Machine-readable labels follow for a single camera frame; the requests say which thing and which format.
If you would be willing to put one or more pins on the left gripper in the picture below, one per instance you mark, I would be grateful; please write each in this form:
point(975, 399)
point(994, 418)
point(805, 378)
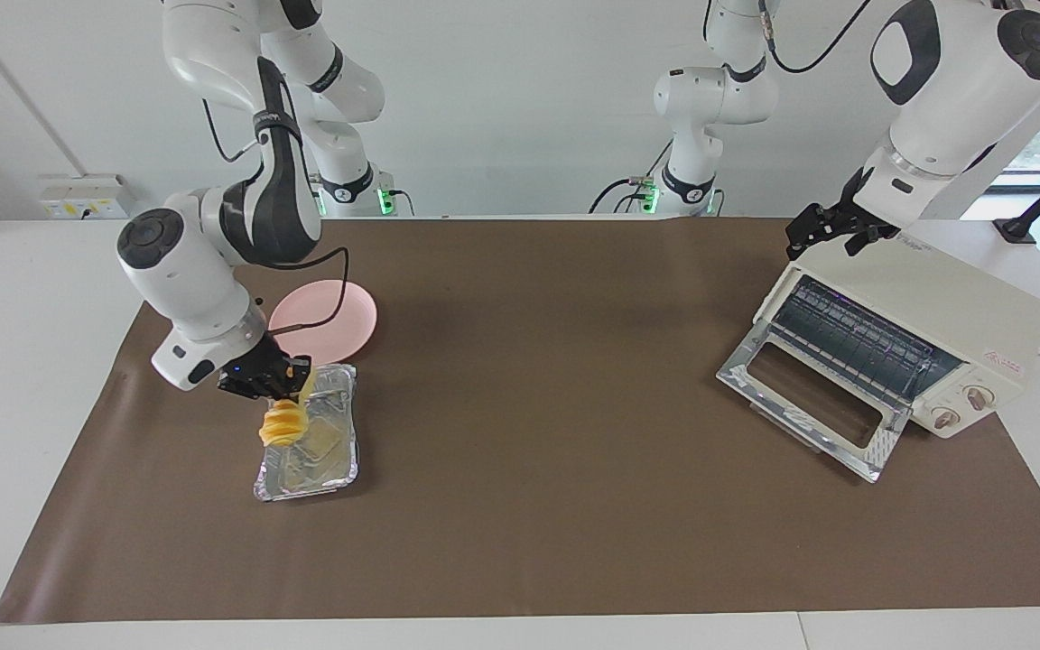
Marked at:
point(856, 203)

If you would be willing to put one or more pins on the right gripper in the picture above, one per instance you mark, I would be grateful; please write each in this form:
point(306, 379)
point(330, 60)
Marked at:
point(249, 372)

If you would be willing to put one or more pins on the yellow bread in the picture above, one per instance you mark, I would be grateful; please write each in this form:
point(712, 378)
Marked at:
point(282, 428)

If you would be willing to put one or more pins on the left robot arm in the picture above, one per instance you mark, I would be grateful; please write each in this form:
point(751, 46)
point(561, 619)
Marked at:
point(953, 81)

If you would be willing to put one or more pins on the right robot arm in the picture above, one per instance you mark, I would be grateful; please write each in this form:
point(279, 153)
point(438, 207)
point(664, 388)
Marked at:
point(190, 271)

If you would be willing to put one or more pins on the cream toaster oven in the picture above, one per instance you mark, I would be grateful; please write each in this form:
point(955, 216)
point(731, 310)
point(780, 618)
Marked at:
point(953, 307)

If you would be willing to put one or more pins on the pink plate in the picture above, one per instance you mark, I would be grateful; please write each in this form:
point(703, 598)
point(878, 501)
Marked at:
point(339, 316)

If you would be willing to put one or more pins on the silver foil tray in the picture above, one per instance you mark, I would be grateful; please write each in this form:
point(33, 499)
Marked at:
point(326, 451)

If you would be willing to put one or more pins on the white wall socket box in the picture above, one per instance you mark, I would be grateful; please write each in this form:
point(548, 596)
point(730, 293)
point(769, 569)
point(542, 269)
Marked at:
point(82, 199)

